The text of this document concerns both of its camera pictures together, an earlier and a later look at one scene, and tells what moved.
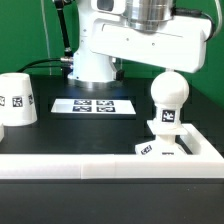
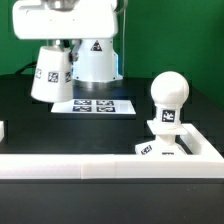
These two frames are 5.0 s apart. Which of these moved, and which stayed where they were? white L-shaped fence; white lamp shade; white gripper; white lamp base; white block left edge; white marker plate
Moved: white lamp shade; white gripper
Stayed: white lamp base; white L-shaped fence; white marker plate; white block left edge
